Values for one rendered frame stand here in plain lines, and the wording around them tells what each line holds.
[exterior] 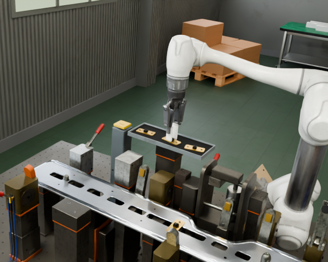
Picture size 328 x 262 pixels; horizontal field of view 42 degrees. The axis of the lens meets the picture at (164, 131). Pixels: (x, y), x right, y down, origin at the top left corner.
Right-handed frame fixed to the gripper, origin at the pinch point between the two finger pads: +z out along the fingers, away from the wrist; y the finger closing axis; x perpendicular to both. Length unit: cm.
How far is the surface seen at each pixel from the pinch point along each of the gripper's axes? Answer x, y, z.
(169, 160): 1.8, 2.2, 12.2
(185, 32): -299, -391, 53
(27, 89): -246, -83, 69
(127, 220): 13.3, 38.0, 20.1
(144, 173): 3.1, 18.9, 12.1
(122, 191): -2.2, 26.3, 20.1
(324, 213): 70, 4, 3
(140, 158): -4.3, 14.4, 9.6
